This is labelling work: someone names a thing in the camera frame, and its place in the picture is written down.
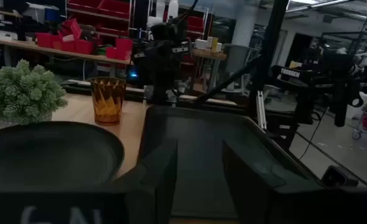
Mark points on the red bin shelf rack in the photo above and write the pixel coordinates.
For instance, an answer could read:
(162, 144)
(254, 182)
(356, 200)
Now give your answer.
(109, 9)

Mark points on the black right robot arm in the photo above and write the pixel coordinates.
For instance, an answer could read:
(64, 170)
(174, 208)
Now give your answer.
(163, 77)

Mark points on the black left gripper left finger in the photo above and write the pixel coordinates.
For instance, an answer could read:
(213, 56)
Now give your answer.
(155, 186)

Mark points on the amber faceted plastic cup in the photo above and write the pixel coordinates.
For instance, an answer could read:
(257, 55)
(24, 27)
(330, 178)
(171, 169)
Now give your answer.
(108, 102)

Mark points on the black aluminium rig frame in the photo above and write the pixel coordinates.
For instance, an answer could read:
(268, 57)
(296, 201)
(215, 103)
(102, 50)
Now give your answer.
(269, 46)

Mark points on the grey chair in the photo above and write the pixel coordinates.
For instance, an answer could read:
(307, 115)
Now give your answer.
(239, 59)

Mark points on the red storage bin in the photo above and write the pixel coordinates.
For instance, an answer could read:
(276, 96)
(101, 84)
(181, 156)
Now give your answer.
(196, 25)
(119, 49)
(84, 47)
(71, 28)
(46, 40)

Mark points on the silver aluminium extrusion strip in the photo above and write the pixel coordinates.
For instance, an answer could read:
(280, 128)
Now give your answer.
(261, 109)

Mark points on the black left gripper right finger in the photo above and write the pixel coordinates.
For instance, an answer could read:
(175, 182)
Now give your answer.
(245, 186)

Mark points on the black rectangular tray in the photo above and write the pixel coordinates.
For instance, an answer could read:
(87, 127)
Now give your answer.
(199, 168)

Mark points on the black table-level camera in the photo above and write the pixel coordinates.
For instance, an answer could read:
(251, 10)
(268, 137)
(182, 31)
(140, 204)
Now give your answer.
(334, 177)

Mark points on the green artificial succulent plant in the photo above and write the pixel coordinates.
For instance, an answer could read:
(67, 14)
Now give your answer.
(21, 93)

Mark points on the white box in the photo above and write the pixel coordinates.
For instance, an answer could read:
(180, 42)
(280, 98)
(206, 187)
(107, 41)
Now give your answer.
(201, 44)
(219, 47)

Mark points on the black round plate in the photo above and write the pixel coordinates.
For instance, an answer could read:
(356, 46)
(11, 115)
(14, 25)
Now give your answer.
(46, 155)

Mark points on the pale yellow box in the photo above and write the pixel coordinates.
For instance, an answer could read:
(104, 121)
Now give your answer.
(214, 44)

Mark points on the small round wooden table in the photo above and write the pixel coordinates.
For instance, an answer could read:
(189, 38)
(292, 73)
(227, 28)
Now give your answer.
(208, 55)

